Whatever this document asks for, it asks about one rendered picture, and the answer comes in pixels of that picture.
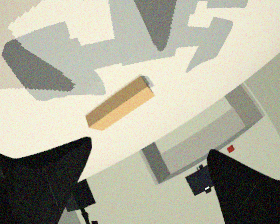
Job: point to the tan triangular wooden block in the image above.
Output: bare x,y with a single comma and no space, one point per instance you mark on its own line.
118,106

